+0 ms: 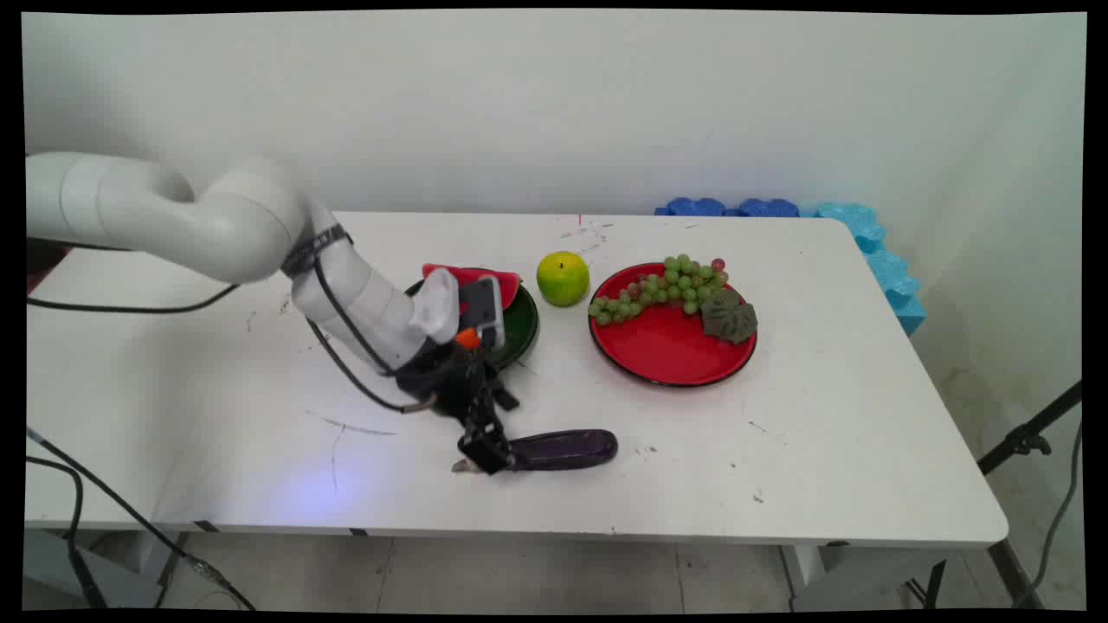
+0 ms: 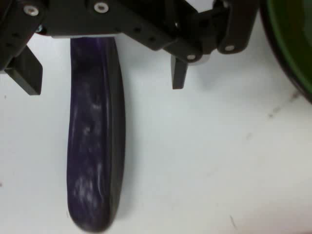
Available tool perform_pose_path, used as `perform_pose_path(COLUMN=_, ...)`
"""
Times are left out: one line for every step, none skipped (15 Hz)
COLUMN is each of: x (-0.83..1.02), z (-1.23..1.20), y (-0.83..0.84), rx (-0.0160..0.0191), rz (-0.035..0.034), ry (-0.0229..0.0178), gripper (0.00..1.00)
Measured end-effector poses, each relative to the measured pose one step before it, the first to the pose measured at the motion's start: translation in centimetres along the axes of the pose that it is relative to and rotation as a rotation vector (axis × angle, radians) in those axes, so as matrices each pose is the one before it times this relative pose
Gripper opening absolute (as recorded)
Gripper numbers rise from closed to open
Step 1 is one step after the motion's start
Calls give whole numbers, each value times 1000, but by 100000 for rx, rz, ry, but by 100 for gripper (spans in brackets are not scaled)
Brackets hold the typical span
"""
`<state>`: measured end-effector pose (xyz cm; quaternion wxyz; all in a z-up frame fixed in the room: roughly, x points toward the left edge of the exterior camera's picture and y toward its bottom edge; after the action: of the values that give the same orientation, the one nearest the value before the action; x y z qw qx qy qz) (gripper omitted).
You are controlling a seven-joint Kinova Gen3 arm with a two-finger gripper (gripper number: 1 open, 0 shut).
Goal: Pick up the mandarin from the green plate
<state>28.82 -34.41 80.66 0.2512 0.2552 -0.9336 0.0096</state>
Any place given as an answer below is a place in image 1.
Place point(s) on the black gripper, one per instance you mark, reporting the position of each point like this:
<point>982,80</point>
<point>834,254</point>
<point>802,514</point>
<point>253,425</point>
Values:
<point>437,376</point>

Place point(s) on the orange tangerine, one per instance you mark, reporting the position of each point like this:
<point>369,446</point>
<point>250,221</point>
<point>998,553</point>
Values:
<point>467,338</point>

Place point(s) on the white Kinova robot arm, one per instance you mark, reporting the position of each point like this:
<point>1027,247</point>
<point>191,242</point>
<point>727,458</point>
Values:
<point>234,225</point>

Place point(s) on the dark purple eggplant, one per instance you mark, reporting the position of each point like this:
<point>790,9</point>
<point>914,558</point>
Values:
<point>563,450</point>

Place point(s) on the dark green plate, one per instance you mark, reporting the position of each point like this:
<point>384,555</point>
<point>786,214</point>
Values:
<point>521,329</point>

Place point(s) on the red watermelon slice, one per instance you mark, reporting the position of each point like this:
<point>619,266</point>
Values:
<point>511,284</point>

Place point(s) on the green apple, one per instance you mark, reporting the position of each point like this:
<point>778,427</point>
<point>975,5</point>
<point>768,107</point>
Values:
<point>563,279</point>

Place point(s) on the red plate with black rim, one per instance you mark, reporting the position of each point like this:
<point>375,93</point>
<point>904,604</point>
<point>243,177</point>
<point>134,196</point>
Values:
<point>666,346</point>

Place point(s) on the green grape bunch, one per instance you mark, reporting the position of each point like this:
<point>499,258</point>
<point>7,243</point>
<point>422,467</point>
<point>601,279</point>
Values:
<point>671,285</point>

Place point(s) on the green grape leaf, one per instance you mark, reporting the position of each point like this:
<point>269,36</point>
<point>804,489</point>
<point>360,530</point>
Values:
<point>729,316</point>

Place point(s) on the dark blue foam mat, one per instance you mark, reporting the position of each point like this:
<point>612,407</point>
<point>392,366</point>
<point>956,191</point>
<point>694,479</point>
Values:
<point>692,207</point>

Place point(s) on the light blue foam mat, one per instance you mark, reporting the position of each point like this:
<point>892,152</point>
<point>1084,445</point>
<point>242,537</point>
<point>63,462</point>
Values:
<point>883,268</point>

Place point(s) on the black tripod stand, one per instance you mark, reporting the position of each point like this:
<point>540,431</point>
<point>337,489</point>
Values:
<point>1028,439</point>

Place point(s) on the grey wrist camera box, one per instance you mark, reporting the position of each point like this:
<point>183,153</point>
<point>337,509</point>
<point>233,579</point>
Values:
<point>483,307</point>

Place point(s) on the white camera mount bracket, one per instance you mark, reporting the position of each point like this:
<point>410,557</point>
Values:
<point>435,303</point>

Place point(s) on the grey table leg frame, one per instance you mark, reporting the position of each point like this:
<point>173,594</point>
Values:
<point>809,571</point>

